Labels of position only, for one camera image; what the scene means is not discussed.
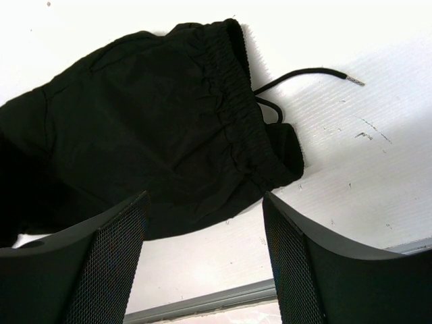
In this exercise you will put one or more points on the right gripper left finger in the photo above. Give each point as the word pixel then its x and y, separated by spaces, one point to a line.
pixel 83 274

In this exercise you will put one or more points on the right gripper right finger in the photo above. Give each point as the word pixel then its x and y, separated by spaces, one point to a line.
pixel 323 277

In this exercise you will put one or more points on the black trousers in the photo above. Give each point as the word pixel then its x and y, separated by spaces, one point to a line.
pixel 173 115

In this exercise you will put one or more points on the aluminium rail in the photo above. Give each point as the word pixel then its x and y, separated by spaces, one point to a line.
pixel 180 278

